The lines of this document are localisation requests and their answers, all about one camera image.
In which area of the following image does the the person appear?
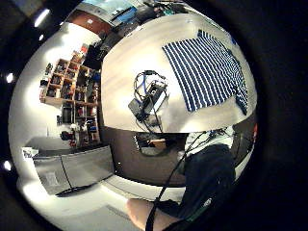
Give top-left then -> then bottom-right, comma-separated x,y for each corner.
125,126 -> 235,231

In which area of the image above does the black electronic box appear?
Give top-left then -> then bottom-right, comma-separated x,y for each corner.
127,82 -> 169,122

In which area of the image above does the blue white striped cloth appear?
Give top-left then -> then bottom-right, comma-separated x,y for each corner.
161,29 -> 250,116

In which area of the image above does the grey cabinet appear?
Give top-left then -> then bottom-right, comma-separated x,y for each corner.
32,144 -> 116,197

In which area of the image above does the wooden shelf unit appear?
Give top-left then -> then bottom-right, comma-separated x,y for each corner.
38,57 -> 102,147

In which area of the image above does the computer monitor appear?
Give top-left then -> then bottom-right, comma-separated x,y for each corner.
110,5 -> 140,26

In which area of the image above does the long black cable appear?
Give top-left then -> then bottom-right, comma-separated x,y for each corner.
144,130 -> 208,231

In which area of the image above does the black cable tangle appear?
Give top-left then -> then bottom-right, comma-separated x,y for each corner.
133,69 -> 170,134

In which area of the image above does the blue cable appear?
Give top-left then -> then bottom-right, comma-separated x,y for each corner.
139,71 -> 155,97

